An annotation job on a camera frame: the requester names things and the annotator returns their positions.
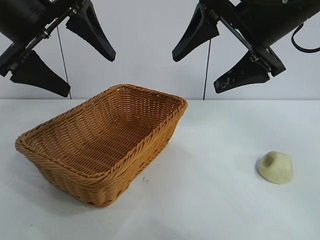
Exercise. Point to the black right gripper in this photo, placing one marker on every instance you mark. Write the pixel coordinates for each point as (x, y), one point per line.
(270, 20)

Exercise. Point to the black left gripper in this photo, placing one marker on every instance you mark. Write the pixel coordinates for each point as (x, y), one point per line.
(22, 17)

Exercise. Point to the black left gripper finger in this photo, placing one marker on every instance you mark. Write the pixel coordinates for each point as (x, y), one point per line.
(100, 42)

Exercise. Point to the brown woven wicker basket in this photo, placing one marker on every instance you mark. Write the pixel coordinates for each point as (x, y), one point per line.
(100, 140)

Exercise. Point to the pale yellow egg yolk pastry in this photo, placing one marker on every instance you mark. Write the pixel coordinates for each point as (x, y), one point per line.
(277, 170)

